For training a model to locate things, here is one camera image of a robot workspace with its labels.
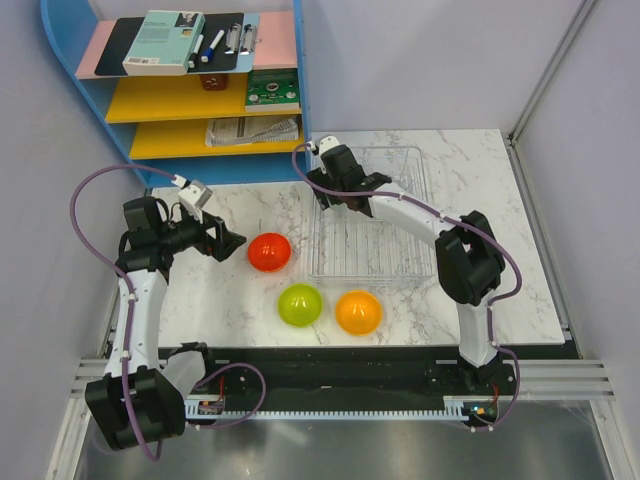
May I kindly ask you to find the silver clip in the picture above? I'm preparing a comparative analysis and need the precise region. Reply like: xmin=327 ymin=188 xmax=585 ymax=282
xmin=239 ymin=24 xmax=258 ymax=55
xmin=225 ymin=23 xmax=242 ymax=55

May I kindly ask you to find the black marker pen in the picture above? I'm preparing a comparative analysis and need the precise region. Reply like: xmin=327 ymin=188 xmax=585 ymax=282
xmin=188 ymin=34 xmax=204 ymax=69

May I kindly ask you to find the red-orange bowl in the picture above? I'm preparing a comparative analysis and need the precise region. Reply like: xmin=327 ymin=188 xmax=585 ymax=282
xmin=247 ymin=232 xmax=292 ymax=273

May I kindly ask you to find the yellow-orange bowl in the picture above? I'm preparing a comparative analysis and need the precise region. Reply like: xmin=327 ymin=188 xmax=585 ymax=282
xmin=334 ymin=290 xmax=383 ymax=336

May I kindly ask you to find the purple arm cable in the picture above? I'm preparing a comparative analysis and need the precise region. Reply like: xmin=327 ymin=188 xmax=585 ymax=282
xmin=292 ymin=142 xmax=524 ymax=432
xmin=69 ymin=165 xmax=266 ymax=461

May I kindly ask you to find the blue marker pen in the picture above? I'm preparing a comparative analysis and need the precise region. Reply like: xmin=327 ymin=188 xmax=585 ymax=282
xmin=200 ymin=29 xmax=225 ymax=63

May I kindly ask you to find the blue shelf unit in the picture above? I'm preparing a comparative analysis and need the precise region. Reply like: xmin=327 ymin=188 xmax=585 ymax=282
xmin=41 ymin=1 xmax=311 ymax=188

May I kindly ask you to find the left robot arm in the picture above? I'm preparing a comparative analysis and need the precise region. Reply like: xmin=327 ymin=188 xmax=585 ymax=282
xmin=85 ymin=196 xmax=246 ymax=451

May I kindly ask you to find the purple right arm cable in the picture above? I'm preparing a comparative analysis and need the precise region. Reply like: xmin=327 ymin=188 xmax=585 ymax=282
xmin=292 ymin=142 xmax=524 ymax=432

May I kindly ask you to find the silver clip left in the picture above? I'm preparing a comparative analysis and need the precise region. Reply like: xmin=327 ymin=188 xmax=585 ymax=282
xmin=225 ymin=23 xmax=242 ymax=55

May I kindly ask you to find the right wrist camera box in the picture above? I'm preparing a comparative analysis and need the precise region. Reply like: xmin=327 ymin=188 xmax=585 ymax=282
xmin=316 ymin=135 xmax=341 ymax=157

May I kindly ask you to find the brown small box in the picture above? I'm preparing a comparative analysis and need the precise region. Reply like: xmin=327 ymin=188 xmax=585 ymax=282
xmin=199 ymin=73 xmax=229 ymax=91

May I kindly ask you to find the white wire dish rack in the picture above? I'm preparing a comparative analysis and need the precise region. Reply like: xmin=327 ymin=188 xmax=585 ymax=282
xmin=307 ymin=146 xmax=435 ymax=288

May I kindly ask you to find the green circuit board box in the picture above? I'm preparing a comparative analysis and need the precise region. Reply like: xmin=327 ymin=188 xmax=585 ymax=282
xmin=245 ymin=69 xmax=300 ymax=112

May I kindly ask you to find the lime green bowl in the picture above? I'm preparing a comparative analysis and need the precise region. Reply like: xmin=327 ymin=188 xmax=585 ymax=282
xmin=277 ymin=283 xmax=324 ymax=328

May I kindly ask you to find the folded newspaper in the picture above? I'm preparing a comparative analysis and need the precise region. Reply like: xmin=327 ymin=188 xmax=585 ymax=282
xmin=205 ymin=116 xmax=300 ymax=147

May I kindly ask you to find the black mat on shelf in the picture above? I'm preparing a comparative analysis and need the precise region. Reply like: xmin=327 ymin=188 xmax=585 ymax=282
xmin=94 ymin=10 xmax=244 ymax=77

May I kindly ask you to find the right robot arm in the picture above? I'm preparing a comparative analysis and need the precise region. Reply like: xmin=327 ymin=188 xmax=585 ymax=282
xmin=306 ymin=137 xmax=506 ymax=394

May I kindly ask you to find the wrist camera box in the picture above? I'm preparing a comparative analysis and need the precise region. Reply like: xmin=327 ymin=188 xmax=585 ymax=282
xmin=316 ymin=135 xmax=341 ymax=157
xmin=178 ymin=181 xmax=212 ymax=224

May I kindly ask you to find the black mounting base rail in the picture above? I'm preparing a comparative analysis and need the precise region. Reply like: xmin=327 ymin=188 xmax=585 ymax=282
xmin=195 ymin=346 xmax=516 ymax=412

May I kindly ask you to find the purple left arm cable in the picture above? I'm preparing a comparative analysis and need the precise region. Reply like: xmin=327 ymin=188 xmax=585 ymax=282
xmin=69 ymin=165 xmax=266 ymax=461

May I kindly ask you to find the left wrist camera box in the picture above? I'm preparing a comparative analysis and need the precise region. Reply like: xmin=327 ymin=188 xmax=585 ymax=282
xmin=178 ymin=181 xmax=212 ymax=224

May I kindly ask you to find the teal book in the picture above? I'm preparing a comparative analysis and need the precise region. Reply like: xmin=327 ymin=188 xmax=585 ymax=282
xmin=122 ymin=10 xmax=205 ymax=76

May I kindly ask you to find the silver clip right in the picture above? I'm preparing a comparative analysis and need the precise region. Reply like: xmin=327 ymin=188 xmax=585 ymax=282
xmin=239 ymin=24 xmax=258 ymax=55

